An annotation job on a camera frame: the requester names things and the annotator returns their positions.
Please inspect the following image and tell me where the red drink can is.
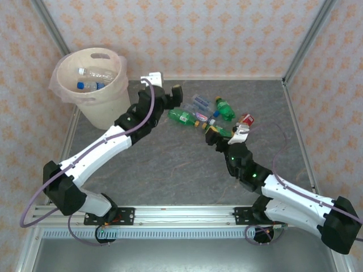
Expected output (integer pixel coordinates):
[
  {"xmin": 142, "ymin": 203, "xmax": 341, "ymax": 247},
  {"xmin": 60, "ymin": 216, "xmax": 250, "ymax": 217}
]
[{"xmin": 239, "ymin": 113, "xmax": 255, "ymax": 127}]

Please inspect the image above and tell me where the large green bottle white label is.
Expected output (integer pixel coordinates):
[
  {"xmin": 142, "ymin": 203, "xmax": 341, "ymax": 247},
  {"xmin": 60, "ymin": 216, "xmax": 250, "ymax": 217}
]
[{"xmin": 167, "ymin": 109, "xmax": 200, "ymax": 127}]

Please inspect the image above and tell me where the clear bottle purple label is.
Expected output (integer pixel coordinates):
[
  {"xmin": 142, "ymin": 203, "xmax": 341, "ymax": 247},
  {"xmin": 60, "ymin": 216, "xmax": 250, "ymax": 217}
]
[{"xmin": 183, "ymin": 102, "xmax": 216, "ymax": 125}]

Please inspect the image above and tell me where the clear soda water bottle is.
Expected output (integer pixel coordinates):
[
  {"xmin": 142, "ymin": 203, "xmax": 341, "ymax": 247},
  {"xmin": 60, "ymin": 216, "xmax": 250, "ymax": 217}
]
[{"xmin": 192, "ymin": 94, "xmax": 221, "ymax": 118}]

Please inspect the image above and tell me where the clear bottle blue cap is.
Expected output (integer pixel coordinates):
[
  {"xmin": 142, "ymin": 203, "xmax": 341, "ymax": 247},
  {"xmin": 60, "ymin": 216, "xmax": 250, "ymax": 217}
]
[{"xmin": 76, "ymin": 80, "xmax": 106, "ymax": 92}]

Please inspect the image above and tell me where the cream plastic bin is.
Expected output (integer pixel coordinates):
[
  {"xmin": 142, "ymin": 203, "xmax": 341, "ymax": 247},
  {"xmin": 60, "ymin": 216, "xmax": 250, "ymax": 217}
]
[{"xmin": 56, "ymin": 47, "xmax": 133, "ymax": 130}]

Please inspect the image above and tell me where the small green bottle yellow cap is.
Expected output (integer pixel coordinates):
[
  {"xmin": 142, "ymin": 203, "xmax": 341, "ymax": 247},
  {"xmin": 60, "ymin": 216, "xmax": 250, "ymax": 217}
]
[{"xmin": 214, "ymin": 96, "xmax": 237, "ymax": 122}]

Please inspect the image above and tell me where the grey metal shelf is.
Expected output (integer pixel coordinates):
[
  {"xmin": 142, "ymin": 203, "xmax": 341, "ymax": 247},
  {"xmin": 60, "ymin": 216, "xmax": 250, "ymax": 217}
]
[{"xmin": 16, "ymin": 226, "xmax": 349, "ymax": 272}]

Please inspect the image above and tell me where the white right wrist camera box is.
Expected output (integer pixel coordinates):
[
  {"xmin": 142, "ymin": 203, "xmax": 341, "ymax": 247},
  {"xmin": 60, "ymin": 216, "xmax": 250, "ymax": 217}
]
[{"xmin": 228, "ymin": 123, "xmax": 250, "ymax": 145}]

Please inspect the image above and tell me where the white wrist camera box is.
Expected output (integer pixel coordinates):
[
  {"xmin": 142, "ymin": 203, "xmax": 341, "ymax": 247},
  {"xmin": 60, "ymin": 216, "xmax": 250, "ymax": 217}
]
[
  {"xmin": 140, "ymin": 72, "xmax": 165, "ymax": 87},
  {"xmin": 228, "ymin": 123, "xmax": 250, "ymax": 145}
]

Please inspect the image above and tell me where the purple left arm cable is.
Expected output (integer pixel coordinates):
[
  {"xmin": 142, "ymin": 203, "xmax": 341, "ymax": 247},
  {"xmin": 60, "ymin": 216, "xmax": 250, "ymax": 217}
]
[{"xmin": 19, "ymin": 78, "xmax": 156, "ymax": 247}]

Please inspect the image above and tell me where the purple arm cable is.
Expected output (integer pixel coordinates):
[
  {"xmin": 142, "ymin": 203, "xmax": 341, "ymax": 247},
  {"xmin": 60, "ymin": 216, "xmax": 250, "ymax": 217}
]
[
  {"xmin": 244, "ymin": 122, "xmax": 363, "ymax": 247},
  {"xmin": 19, "ymin": 78, "xmax": 156, "ymax": 247}
]

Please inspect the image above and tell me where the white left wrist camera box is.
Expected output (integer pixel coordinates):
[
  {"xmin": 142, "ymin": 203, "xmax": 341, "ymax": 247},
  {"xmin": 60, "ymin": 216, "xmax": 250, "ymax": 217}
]
[{"xmin": 140, "ymin": 72, "xmax": 165, "ymax": 87}]

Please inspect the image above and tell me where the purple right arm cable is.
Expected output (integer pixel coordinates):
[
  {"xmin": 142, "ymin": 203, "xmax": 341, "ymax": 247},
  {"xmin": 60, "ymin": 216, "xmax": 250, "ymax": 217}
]
[{"xmin": 244, "ymin": 122, "xmax": 363, "ymax": 247}]

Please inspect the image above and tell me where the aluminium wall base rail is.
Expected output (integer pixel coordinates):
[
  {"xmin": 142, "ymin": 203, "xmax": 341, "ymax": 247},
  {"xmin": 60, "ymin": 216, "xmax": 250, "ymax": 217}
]
[{"xmin": 127, "ymin": 75, "xmax": 286, "ymax": 82}]

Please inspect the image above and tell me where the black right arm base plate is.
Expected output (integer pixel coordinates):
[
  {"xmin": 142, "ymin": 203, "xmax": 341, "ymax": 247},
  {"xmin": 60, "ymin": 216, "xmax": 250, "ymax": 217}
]
[{"xmin": 234, "ymin": 207, "xmax": 287, "ymax": 226}]

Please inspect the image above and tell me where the aluminium mounting rail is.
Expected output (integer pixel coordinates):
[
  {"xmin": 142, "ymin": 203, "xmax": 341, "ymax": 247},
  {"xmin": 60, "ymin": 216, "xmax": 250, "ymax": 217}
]
[{"xmin": 29, "ymin": 205, "xmax": 340, "ymax": 227}]

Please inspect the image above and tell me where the grey slotted cable duct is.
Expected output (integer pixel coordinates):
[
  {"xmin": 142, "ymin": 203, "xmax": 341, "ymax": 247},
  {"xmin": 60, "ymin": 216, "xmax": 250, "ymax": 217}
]
[{"xmin": 42, "ymin": 228, "xmax": 256, "ymax": 239}]

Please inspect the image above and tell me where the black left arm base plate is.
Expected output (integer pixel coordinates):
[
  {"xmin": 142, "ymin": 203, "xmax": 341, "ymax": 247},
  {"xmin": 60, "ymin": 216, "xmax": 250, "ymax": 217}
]
[{"xmin": 83, "ymin": 207, "xmax": 136, "ymax": 226}]

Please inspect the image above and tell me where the aluminium frame post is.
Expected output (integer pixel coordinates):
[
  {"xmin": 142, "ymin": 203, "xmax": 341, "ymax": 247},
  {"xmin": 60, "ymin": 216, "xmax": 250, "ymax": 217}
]
[
  {"xmin": 283, "ymin": 0, "xmax": 338, "ymax": 83},
  {"xmin": 29, "ymin": 0, "xmax": 71, "ymax": 54}
]

